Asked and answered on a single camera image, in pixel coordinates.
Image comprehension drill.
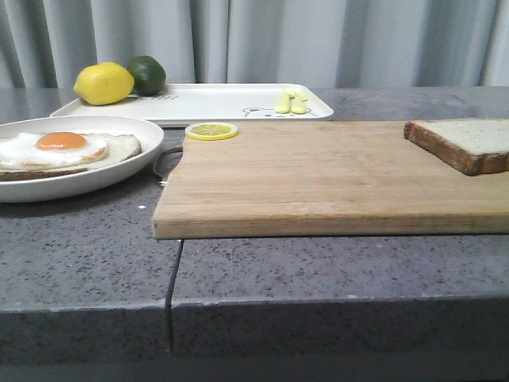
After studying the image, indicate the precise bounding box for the metal board handle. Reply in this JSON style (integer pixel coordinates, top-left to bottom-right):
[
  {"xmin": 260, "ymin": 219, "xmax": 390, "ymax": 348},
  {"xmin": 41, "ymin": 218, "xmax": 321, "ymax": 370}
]
[{"xmin": 152, "ymin": 145, "xmax": 184, "ymax": 187}]

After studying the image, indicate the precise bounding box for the fried egg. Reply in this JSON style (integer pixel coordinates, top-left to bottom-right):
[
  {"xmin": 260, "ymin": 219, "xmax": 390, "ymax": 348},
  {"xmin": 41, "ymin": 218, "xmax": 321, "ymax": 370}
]
[{"xmin": 1, "ymin": 132, "xmax": 107, "ymax": 170}]

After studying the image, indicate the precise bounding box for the white round plate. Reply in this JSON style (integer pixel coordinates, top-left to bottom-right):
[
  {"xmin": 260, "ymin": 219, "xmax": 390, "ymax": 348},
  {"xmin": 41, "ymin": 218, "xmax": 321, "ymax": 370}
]
[{"xmin": 1, "ymin": 116, "xmax": 164, "ymax": 203}]

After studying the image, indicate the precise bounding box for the bottom bread slice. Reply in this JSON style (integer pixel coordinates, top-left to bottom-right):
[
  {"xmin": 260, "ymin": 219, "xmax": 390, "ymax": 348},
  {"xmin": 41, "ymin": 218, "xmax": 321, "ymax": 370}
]
[{"xmin": 1, "ymin": 133, "xmax": 142, "ymax": 181}]

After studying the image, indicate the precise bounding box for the green lime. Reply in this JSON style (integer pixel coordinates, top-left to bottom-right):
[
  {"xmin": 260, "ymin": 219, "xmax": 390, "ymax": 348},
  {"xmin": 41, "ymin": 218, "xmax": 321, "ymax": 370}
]
[{"xmin": 127, "ymin": 55, "xmax": 166, "ymax": 96}]

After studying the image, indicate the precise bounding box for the yellow plastic knife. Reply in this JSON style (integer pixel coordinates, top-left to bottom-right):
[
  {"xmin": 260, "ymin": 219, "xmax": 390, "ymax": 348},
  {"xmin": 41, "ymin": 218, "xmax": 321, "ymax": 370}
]
[{"xmin": 290, "ymin": 91, "xmax": 308, "ymax": 115}]

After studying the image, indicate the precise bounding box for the yellow plastic fork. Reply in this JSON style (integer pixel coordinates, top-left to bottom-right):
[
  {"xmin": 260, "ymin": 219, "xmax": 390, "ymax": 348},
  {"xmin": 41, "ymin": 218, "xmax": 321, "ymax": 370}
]
[{"xmin": 274, "ymin": 89, "xmax": 293, "ymax": 114}]

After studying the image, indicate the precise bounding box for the yellow lemon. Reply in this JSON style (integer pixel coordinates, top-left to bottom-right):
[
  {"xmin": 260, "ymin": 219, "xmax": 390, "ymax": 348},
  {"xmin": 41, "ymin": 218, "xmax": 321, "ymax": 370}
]
[{"xmin": 74, "ymin": 62, "xmax": 134, "ymax": 106}]

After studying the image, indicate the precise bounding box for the white bread slice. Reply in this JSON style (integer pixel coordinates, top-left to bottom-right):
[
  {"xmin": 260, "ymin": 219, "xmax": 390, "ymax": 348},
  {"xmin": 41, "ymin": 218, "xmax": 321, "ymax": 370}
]
[{"xmin": 403, "ymin": 119, "xmax": 508, "ymax": 176}]

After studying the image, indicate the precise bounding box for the wooden cutting board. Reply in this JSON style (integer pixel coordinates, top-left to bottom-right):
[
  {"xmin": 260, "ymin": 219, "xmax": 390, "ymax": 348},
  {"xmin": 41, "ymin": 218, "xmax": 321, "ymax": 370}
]
[{"xmin": 153, "ymin": 121, "xmax": 508, "ymax": 239}]

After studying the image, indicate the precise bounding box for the grey curtain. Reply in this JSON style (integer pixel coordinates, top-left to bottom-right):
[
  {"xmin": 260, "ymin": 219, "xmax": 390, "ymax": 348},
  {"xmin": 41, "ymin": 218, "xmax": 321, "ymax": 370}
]
[{"xmin": 1, "ymin": 1, "xmax": 508, "ymax": 88}]

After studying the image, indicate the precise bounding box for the lemon slice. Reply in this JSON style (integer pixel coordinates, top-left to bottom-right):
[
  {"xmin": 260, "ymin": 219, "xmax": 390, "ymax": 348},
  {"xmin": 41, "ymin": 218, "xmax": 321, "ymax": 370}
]
[{"xmin": 185, "ymin": 122, "xmax": 239, "ymax": 141}]

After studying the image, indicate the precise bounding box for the white bear tray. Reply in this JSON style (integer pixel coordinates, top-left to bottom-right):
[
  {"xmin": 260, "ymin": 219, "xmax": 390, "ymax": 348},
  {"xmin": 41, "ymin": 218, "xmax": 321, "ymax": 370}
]
[{"xmin": 51, "ymin": 84, "xmax": 334, "ymax": 127}]

